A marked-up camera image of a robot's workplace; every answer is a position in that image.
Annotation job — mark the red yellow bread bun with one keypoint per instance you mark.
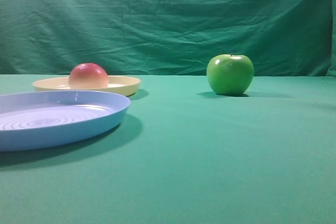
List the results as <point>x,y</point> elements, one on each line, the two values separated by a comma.
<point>88,75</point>

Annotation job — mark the yellow plastic plate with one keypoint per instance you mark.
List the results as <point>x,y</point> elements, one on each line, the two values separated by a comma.
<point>124,85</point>

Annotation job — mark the blue plastic plate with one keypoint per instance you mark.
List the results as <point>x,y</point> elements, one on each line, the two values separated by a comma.
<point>35,120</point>

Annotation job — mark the green table cloth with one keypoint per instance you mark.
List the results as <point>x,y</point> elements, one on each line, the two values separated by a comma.
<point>185,155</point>

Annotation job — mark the green apple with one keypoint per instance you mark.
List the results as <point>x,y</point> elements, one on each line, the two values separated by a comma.
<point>230,74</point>

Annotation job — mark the green backdrop cloth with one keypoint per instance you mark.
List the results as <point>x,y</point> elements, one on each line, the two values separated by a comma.
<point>167,37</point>

